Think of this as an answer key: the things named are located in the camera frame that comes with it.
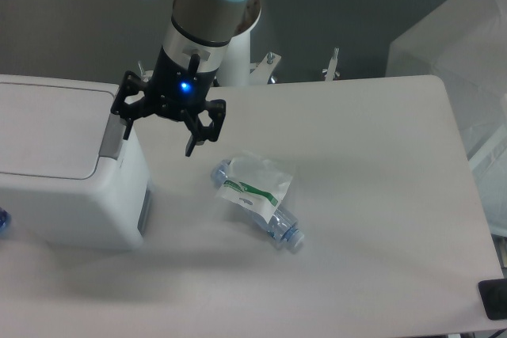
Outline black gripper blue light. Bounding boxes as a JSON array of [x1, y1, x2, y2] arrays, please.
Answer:
[[109, 45, 227, 158]]

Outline grey trash can push button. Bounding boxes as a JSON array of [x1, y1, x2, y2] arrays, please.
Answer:
[[99, 114, 126, 160]]

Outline white trash can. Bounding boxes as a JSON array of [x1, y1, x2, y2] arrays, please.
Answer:
[[1, 74, 152, 250]]

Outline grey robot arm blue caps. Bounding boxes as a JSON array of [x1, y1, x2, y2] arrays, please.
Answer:
[[110, 0, 249, 156]]

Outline white green plastic pouch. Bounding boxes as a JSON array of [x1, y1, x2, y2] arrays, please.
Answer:
[[211, 152, 294, 223]]

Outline grey levelling foot bolt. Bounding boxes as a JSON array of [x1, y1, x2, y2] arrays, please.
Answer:
[[322, 47, 340, 82]]

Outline clear plastic water bottle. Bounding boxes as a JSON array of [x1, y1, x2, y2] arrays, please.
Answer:
[[209, 158, 305, 253]]

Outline white covered box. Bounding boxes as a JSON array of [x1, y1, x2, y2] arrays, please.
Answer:
[[386, 0, 506, 237]]

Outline black device at table corner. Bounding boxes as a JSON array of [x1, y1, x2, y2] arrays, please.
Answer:
[[478, 279, 506, 321]]

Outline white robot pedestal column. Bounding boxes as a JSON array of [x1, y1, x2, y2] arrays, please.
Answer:
[[215, 0, 262, 88]]

